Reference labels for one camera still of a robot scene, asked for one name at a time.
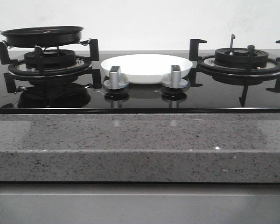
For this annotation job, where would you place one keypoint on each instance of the white ceramic plate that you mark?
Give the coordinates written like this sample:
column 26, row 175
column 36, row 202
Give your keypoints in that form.
column 146, row 68

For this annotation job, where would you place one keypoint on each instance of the black glass gas stove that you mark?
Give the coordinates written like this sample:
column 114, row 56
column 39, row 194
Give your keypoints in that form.
column 74, row 98

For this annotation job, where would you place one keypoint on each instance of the chrome wire pan support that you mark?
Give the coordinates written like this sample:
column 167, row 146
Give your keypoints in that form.
column 50, row 44

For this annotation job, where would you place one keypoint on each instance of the black burner grate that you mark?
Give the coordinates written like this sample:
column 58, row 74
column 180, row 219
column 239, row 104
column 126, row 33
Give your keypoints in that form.
column 243, row 61
column 55, row 67

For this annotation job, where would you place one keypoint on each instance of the silver right stove knob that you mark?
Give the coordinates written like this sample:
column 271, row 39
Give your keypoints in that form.
column 174, row 81

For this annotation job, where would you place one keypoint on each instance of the silver left stove knob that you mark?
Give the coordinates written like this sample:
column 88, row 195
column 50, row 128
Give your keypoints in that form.
column 116, row 81

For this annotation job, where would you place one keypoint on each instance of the silver stove knob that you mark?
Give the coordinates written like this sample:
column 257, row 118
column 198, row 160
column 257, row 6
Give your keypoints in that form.
column 116, row 81
column 174, row 81

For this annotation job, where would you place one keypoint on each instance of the small black frying pan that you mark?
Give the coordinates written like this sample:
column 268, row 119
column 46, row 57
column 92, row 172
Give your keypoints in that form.
column 37, row 33

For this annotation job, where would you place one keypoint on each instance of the black left burner grate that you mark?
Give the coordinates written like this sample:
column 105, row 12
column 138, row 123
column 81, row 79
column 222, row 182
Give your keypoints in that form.
column 55, row 67

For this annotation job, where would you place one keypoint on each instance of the black right burner grate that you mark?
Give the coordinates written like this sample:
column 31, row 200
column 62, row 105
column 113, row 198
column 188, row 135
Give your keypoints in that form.
column 243, row 61

